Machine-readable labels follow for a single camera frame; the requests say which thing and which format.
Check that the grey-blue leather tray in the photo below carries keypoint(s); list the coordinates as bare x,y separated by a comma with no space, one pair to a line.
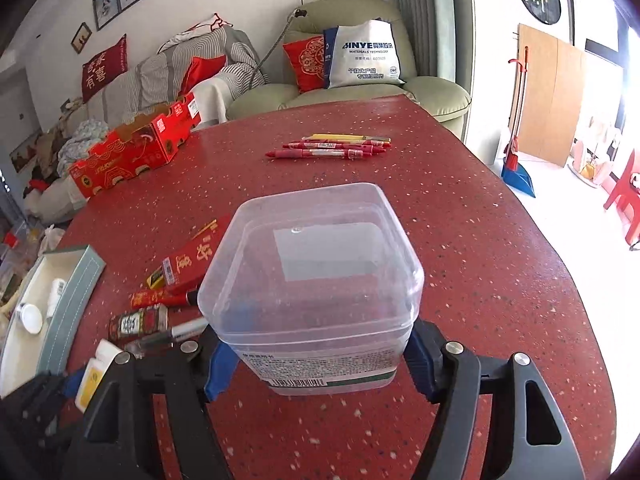
75,285

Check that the silver pen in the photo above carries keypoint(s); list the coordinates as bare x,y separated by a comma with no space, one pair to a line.
187,328

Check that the white plastic bottle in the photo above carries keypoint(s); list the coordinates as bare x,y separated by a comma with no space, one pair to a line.
55,300

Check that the small dark red bottle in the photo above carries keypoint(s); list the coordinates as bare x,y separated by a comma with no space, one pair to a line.
137,324

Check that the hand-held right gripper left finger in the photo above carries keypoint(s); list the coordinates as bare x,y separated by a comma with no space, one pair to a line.
220,372

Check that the clear plastic container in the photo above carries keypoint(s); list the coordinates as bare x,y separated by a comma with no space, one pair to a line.
310,240

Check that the plain red cushion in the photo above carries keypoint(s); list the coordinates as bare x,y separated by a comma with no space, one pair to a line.
202,72

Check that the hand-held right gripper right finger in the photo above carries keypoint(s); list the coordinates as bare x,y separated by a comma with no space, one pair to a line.
421,365

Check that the red plastic chair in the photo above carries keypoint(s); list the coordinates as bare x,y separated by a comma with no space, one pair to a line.
625,190

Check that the white and blue tote bag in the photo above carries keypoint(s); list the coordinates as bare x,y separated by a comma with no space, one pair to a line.
367,55

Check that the red pillow white characters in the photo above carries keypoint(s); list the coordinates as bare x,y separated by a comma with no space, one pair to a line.
102,72

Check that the yellow pen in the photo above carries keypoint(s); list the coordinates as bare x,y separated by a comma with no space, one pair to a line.
345,137

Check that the white round jar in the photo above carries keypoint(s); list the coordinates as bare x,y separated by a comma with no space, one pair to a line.
28,319

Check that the white jar yellow label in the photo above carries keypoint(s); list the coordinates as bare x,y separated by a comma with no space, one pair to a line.
95,375

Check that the green curtain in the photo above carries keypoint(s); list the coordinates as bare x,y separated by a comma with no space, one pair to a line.
445,15

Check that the white cushion red trim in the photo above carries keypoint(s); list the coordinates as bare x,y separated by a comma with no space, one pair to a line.
200,30

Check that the red tube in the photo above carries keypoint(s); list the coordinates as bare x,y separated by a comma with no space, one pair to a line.
155,300

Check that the sofa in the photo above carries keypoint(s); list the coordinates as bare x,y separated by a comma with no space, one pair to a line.
55,200

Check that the blue dustpan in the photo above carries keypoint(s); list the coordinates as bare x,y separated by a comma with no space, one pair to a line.
520,177

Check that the grey striped blanket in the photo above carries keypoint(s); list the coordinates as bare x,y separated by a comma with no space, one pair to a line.
150,75

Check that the beige armchair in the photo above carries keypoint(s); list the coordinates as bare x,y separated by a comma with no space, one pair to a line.
435,95

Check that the red cardboard box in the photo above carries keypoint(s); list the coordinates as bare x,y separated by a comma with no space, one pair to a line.
130,155

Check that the pile of clothes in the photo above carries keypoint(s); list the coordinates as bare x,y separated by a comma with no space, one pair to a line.
75,145

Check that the yellow blade box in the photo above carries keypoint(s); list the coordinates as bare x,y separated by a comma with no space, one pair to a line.
156,276

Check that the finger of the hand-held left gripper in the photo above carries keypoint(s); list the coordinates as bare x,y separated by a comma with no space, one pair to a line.
35,410

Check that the small picture frame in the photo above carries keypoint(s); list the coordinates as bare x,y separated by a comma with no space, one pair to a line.
81,37

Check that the red pen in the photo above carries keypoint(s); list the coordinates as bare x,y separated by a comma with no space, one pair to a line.
325,150
310,154
340,145

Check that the red embroidered cushion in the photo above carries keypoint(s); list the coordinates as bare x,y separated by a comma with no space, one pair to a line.
305,62

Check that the wooden board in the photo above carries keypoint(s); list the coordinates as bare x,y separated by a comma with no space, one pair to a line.
555,100

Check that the red box gold characters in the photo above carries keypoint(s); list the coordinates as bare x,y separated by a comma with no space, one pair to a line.
197,260

